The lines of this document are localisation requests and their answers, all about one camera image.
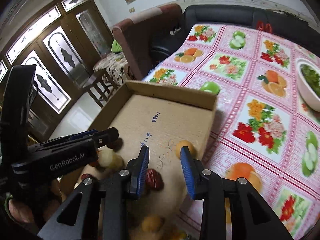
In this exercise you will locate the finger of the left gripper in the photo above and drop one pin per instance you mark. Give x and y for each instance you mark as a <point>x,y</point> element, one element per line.
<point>89,138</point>

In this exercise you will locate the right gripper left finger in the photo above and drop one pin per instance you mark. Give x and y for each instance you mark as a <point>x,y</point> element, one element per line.
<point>78,216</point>

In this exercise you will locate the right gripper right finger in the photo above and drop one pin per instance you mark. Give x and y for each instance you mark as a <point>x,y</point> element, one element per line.
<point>251,216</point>

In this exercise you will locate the pale yellow netted fruit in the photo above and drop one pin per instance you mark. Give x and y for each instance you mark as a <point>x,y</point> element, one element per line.
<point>107,158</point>

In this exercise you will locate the yellow brown small fruit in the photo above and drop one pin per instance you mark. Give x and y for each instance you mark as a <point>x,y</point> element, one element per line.
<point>152,223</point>

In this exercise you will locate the dark red jujube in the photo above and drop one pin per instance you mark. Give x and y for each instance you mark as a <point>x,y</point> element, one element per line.
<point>154,180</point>

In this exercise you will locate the operator hand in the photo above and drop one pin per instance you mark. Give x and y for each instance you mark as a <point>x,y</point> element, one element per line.
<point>23,216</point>

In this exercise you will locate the wooden stool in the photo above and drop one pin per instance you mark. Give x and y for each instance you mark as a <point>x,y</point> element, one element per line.
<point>100,87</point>

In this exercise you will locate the shallow cardboard box tray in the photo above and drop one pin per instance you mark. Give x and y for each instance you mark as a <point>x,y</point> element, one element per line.
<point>159,117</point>

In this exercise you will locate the patterned seat cover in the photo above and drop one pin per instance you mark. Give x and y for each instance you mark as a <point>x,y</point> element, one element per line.
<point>114,64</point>

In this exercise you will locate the fruit print pink tablecloth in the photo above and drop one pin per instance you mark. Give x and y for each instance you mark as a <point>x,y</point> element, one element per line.
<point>264,130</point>

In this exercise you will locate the green cushion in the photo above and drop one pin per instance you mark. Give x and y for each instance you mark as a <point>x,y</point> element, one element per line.
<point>116,47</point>

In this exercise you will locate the wooden glass door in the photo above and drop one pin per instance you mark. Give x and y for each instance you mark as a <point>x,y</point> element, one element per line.
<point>64,40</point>

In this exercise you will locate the brown armchair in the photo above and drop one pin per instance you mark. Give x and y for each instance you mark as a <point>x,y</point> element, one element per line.
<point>134,35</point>

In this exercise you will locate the white bowl of greens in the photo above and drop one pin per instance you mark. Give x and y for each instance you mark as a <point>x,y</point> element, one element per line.
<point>308,82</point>

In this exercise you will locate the black leather sofa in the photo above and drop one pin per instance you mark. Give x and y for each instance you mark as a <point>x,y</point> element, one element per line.
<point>283,24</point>

